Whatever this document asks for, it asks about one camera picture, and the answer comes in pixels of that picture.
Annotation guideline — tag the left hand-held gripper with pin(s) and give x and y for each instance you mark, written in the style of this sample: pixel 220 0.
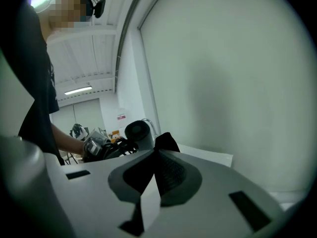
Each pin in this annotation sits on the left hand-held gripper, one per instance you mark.
pixel 94 145

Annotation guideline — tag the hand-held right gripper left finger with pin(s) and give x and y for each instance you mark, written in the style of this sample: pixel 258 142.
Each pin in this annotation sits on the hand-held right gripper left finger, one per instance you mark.
pixel 94 195

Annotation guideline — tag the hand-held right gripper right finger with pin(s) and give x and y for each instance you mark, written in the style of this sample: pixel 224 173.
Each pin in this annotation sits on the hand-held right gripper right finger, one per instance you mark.
pixel 218 195

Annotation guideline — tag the black cloth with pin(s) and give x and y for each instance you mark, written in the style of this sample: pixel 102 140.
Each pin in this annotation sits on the black cloth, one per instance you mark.
pixel 166 142

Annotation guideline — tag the person's left forearm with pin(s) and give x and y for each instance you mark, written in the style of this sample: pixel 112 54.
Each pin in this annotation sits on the person's left forearm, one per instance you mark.
pixel 67 140

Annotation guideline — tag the red and white sign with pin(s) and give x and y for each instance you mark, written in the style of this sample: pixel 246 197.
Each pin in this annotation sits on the red and white sign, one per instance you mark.
pixel 121 116

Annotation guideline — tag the chrome faucet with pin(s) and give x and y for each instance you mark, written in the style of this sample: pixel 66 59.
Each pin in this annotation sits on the chrome faucet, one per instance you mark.
pixel 154 128

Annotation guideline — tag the person in black shirt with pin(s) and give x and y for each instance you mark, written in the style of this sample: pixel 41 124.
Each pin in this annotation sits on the person in black shirt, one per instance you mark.
pixel 32 83

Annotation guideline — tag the person's head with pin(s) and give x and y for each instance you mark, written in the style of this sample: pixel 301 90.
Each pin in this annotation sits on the person's head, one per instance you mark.
pixel 67 11

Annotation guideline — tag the grey wall pipe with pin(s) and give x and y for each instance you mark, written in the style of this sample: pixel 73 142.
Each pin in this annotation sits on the grey wall pipe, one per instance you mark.
pixel 119 48

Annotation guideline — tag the black head-worn camera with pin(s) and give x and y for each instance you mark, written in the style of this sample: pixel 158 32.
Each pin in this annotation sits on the black head-worn camera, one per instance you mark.
pixel 99 7

